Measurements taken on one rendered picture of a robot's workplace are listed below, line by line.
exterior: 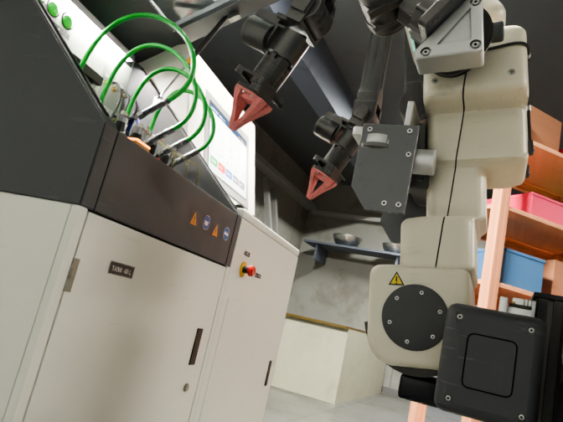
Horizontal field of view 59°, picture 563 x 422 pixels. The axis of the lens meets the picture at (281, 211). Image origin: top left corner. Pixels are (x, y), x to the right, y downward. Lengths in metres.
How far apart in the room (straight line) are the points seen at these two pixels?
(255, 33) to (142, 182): 0.38
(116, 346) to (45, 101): 0.51
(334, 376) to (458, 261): 4.26
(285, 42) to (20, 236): 0.59
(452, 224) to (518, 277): 2.25
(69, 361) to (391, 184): 0.66
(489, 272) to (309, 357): 2.64
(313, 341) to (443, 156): 4.29
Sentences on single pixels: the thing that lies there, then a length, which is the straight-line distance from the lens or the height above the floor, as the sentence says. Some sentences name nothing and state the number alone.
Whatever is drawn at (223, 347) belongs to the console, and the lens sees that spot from 1.61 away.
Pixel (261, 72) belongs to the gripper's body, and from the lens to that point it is 0.91.
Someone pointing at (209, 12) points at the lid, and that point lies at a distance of 1.87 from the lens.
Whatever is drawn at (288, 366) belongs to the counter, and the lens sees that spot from 5.19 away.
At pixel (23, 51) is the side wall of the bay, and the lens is 1.19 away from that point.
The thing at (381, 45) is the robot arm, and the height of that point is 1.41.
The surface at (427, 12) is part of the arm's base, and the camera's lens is 0.83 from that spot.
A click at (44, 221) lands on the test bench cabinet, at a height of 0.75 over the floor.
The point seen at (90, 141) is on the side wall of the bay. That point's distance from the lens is 0.97.
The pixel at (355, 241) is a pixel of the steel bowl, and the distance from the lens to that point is 7.10.
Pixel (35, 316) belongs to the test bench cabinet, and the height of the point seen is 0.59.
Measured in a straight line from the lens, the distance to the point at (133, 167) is 1.04.
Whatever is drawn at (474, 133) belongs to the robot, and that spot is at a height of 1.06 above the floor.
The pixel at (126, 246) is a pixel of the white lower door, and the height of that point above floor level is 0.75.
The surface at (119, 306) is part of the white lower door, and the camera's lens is 1.09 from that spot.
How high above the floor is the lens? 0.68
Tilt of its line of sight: 12 degrees up
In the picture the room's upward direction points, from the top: 13 degrees clockwise
